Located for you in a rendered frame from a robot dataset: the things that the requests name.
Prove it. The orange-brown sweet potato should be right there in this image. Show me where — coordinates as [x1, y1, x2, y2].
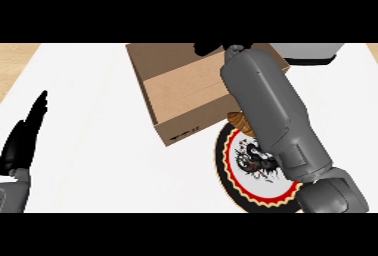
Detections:
[225, 111, 256, 138]

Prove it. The pale grey appliance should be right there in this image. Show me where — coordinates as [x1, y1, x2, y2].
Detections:
[267, 42, 343, 66]

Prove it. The black red white plate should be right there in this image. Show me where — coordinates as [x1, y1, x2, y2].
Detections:
[214, 121, 305, 214]

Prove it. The brown cardboard box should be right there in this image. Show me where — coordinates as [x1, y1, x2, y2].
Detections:
[125, 42, 290, 148]

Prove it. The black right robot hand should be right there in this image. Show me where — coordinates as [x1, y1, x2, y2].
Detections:
[191, 42, 253, 57]

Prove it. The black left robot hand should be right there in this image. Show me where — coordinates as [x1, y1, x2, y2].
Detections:
[0, 89, 50, 177]

